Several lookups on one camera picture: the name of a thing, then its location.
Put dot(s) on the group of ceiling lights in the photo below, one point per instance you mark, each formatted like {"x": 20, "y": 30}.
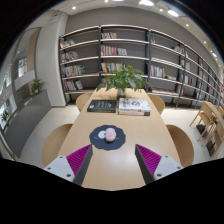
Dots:
{"x": 146, "y": 2}

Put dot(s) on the white illustrated book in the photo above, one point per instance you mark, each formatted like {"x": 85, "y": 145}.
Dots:
{"x": 134, "y": 105}

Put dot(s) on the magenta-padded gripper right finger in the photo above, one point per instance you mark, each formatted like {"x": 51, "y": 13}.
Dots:
{"x": 165, "y": 165}

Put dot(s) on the dark cartoon-face mouse pad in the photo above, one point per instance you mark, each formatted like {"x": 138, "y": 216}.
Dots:
{"x": 100, "y": 141}

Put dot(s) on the grey bookshelf unit with books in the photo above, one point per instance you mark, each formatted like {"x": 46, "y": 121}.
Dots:
{"x": 125, "y": 41}

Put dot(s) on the green potted plant, white pot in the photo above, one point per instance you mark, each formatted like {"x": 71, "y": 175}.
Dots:
{"x": 123, "y": 78}

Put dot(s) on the black book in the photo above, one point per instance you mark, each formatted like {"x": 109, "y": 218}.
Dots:
{"x": 102, "y": 105}

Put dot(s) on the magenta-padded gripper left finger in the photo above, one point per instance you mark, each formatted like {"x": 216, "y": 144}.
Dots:
{"x": 61, "y": 166}

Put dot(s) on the small green plant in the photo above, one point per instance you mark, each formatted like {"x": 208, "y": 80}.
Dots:
{"x": 36, "y": 86}

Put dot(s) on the pink computer mouse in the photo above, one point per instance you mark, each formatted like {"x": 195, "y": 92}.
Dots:
{"x": 110, "y": 134}

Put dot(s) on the wooden curved-back chair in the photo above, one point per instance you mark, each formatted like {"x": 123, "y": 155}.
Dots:
{"x": 82, "y": 101}
{"x": 55, "y": 143}
{"x": 157, "y": 102}
{"x": 182, "y": 143}

